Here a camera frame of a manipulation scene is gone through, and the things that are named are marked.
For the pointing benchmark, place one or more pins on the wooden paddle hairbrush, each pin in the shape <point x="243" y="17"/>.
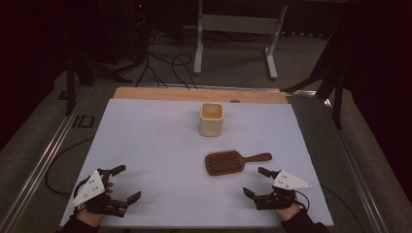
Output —
<point x="226" y="161"/>

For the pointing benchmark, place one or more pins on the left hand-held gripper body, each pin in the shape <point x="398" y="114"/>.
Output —
<point x="90" y="190"/>

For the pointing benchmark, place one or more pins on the black stand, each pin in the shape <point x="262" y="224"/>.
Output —
<point x="336" y="93"/>
<point x="70" y="84"/>

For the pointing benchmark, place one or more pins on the aluminium rail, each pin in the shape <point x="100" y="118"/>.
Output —
<point x="356" y="168"/>
<point x="42" y="161"/>
<point x="207" y="86"/>

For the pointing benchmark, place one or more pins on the cream square container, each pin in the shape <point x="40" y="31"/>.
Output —
<point x="211" y="119"/>

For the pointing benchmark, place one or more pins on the white metal stand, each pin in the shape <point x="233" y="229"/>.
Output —
<point x="239" y="24"/>

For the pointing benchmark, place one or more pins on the person's left hand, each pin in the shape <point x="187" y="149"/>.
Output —
<point x="92" y="218"/>

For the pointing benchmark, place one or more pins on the person's right hand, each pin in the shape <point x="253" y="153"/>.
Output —
<point x="286" y="213"/>

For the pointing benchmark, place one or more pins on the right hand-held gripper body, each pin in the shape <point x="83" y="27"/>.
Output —
<point x="285" y="183"/>

